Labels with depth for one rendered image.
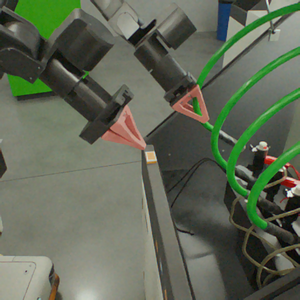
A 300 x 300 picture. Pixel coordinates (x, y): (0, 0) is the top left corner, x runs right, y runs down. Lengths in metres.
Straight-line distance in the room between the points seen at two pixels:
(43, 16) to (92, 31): 3.35
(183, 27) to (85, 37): 0.23
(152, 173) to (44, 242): 1.27
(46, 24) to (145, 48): 3.22
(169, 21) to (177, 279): 0.51
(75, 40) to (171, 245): 0.47
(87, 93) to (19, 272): 1.22
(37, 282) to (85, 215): 0.73
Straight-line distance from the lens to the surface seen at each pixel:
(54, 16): 3.79
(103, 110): 0.47
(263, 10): 3.98
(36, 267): 1.58
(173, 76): 0.61
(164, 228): 0.73
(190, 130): 1.03
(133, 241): 1.95
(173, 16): 0.62
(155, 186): 0.85
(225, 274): 0.82
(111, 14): 0.68
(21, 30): 0.47
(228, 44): 0.61
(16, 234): 2.16
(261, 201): 0.61
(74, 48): 0.45
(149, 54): 0.61
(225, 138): 0.69
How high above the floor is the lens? 1.49
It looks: 33 degrees down
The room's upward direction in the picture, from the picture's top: straight up
